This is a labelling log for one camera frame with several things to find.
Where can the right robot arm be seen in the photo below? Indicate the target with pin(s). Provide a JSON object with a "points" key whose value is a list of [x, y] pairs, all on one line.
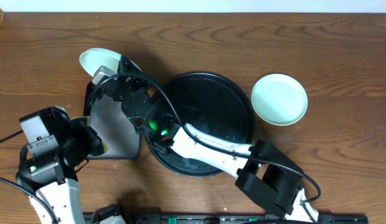
{"points": [[262, 172]]}

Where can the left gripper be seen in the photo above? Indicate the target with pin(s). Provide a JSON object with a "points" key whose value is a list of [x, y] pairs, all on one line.
{"points": [[83, 157]]}

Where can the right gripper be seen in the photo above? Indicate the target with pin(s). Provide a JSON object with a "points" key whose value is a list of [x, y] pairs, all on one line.
{"points": [[125, 66]]}

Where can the light green plate front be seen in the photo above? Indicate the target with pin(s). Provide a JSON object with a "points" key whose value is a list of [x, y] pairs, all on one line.
{"points": [[279, 99]]}

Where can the round black tray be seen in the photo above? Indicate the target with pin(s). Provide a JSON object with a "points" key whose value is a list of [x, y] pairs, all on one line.
{"points": [[214, 105]]}

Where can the light green plate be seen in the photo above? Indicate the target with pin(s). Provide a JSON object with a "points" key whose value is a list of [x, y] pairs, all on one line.
{"points": [[93, 58], [279, 99]]}

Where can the green sponge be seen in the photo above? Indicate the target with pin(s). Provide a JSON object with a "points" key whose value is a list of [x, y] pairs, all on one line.
{"points": [[101, 146]]}

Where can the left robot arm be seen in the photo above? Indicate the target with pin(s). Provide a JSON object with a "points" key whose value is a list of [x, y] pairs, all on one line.
{"points": [[49, 162]]}

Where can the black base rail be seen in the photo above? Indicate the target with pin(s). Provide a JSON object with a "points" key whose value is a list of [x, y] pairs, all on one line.
{"points": [[114, 214]]}

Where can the black rectangular tray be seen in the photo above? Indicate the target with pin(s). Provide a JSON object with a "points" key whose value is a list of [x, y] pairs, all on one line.
{"points": [[114, 128]]}

